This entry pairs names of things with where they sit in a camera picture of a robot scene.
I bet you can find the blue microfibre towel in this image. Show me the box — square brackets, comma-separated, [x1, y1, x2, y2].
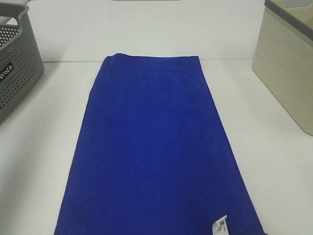
[54, 53, 264, 235]

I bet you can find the beige storage bin grey rim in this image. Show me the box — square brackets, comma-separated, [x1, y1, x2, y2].
[252, 0, 313, 135]

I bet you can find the grey perforated plastic basket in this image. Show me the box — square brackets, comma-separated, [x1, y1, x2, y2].
[0, 2, 44, 121]

